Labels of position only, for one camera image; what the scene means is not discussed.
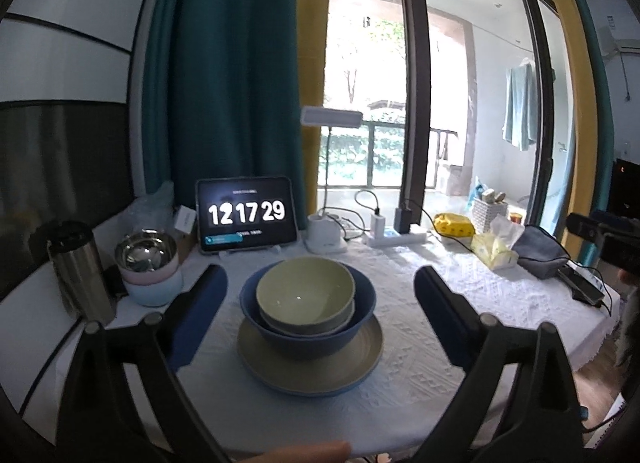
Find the large blue bowl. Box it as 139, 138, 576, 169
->
238, 259, 378, 363

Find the green bowl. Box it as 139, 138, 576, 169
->
256, 256, 356, 327

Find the person's hand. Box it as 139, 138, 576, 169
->
244, 441, 352, 463

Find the light blue bowl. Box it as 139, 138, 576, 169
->
124, 268, 183, 307

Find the black phone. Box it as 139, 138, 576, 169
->
556, 265, 604, 307

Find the pink bowl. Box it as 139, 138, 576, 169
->
119, 256, 179, 285

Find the grey cloth pouch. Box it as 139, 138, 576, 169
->
512, 224, 570, 280

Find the stainless steel bowl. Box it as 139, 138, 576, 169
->
114, 229, 178, 272

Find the yellow tissue pack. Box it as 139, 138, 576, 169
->
471, 215, 525, 272

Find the white textured tablecloth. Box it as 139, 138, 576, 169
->
1, 240, 620, 454

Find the stainless steel thermos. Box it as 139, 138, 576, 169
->
28, 220, 116, 327

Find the white plastic basket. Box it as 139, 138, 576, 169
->
471, 198, 509, 235

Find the hanging light blue towel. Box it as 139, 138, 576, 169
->
502, 58, 539, 152

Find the beige plate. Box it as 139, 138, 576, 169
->
236, 316, 384, 398

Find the tablet showing clock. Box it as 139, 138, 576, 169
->
195, 176, 298, 255

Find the yellow wet wipes pack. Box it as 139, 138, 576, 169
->
433, 212, 475, 239

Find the grey bowl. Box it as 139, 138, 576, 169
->
259, 301, 356, 337

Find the white air conditioner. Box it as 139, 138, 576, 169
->
598, 27, 640, 59

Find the white power strip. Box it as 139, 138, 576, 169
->
362, 229, 426, 249

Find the white desk lamp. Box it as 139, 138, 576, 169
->
299, 105, 365, 255

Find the white phone charger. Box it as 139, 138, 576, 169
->
370, 212, 386, 239

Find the teal curtain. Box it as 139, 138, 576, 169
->
141, 0, 305, 219

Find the yellow curtain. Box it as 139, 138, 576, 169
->
296, 0, 329, 217

